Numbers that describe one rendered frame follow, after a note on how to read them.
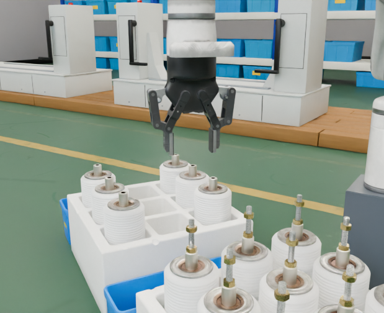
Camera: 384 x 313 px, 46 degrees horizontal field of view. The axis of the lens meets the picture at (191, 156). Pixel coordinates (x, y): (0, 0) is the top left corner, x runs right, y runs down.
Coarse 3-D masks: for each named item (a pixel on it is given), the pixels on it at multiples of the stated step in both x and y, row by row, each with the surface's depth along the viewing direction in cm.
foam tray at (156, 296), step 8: (160, 288) 84; (136, 296) 83; (144, 296) 82; (152, 296) 82; (160, 296) 83; (136, 304) 83; (144, 304) 80; (152, 304) 80; (160, 304) 80; (136, 312) 84; (144, 312) 80; (152, 312) 77; (160, 312) 77
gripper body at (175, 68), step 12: (168, 60) 67; (180, 60) 65; (192, 60) 65; (204, 60) 65; (216, 60) 68; (168, 72) 67; (180, 72) 65; (192, 72) 65; (204, 72) 66; (168, 84) 68; (180, 84) 68; (192, 84) 68; (204, 84) 69; (216, 84) 69; (168, 96) 68; (192, 96) 69; (192, 108) 69; (204, 108) 70
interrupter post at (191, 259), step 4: (196, 252) 77; (188, 256) 77; (192, 256) 76; (196, 256) 77; (188, 260) 77; (192, 260) 77; (196, 260) 77; (188, 264) 77; (192, 264) 77; (196, 264) 77; (188, 268) 77; (192, 268) 77; (196, 268) 77
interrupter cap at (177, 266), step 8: (184, 256) 81; (200, 256) 81; (176, 264) 78; (184, 264) 79; (200, 264) 79; (208, 264) 79; (176, 272) 76; (184, 272) 76; (192, 272) 76; (200, 272) 76; (208, 272) 76
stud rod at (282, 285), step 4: (280, 284) 55; (284, 284) 55; (280, 288) 55; (284, 288) 55; (280, 292) 55; (284, 292) 55; (280, 304) 56; (284, 304) 56; (280, 308) 56; (284, 308) 56; (280, 312) 56; (284, 312) 57
